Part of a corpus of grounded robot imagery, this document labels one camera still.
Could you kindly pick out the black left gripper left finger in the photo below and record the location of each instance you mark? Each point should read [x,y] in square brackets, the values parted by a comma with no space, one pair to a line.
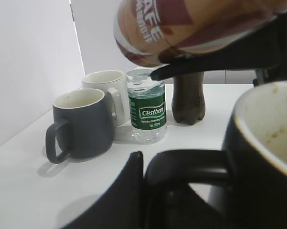
[120,207]

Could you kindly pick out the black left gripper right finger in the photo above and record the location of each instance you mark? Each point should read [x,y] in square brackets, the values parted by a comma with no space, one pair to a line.
[264,51]

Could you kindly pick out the black ceramic mug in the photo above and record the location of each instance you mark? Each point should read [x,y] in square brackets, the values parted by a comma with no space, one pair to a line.
[241,186]

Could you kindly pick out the Nescafe coffee bottle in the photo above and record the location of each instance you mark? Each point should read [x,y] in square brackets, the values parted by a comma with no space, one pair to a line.
[151,33]

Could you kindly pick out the dark grey ceramic mug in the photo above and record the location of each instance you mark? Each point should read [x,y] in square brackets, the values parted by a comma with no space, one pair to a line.
[83,126]

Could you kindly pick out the dark cola bottle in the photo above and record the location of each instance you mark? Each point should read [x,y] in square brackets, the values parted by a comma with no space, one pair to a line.
[188,104]

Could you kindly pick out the Cestbon water bottle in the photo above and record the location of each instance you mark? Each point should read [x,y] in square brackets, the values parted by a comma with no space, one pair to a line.
[147,105]

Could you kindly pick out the white ceramic mug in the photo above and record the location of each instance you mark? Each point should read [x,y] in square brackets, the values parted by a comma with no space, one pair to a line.
[113,84]

